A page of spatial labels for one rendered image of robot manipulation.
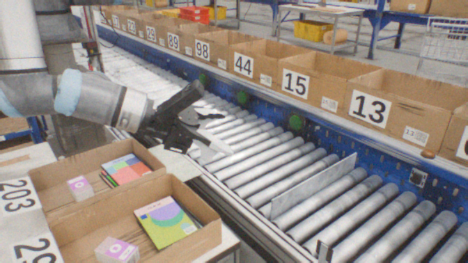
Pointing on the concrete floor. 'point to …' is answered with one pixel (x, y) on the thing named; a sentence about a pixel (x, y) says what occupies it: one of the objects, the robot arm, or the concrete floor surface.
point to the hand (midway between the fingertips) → (230, 131)
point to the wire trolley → (443, 47)
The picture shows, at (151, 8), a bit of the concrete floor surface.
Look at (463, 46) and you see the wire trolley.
